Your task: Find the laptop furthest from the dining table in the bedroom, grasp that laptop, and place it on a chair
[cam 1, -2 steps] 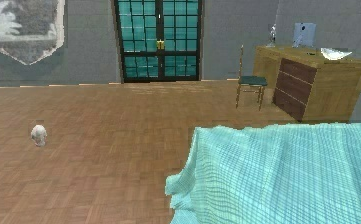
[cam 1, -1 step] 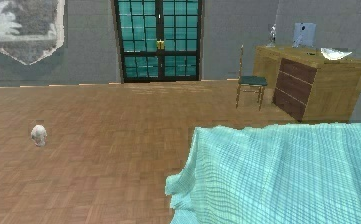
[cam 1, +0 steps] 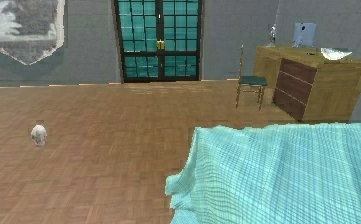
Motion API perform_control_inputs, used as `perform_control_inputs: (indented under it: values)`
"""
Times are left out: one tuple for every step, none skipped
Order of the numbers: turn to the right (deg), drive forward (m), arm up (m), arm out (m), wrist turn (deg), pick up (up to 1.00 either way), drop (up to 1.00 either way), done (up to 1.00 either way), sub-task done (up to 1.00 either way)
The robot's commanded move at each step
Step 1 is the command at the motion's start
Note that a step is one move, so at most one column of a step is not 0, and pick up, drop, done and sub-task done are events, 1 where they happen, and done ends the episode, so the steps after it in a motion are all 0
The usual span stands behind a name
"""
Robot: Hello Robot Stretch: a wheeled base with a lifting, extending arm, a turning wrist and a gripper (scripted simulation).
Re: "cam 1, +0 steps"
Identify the wooden chair green seat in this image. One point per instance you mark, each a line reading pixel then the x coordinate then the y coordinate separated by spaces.
pixel 252 81

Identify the black glazed double door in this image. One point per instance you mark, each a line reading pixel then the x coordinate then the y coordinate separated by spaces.
pixel 159 63

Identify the bed with turquoise cover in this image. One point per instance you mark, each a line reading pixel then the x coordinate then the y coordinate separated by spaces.
pixel 274 176

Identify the silver statuette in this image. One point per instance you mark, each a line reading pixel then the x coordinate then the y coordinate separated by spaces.
pixel 272 35

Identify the white round object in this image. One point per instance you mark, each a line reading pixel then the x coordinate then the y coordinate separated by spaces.
pixel 38 134

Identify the wooden desk brown drawers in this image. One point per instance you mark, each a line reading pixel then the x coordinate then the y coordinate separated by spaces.
pixel 324 86

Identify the pale blue computer monitor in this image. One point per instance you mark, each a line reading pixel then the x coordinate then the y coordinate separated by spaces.
pixel 304 33

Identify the grey wall tapestry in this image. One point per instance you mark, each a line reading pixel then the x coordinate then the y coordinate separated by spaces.
pixel 24 30

